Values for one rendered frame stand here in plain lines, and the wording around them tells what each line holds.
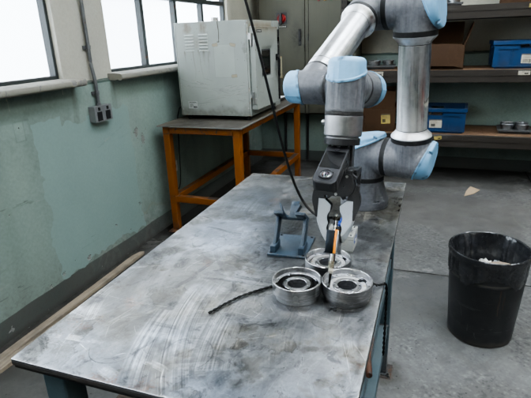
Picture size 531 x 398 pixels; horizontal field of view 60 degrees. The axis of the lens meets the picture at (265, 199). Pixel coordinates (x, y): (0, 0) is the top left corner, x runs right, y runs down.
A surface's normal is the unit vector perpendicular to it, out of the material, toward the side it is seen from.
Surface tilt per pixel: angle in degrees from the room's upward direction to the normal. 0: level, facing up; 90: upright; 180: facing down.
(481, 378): 0
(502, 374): 0
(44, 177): 90
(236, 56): 90
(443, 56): 83
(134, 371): 0
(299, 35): 89
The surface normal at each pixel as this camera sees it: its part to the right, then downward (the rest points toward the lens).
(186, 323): -0.04, -0.94
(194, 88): -0.33, 0.33
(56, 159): 0.94, 0.08
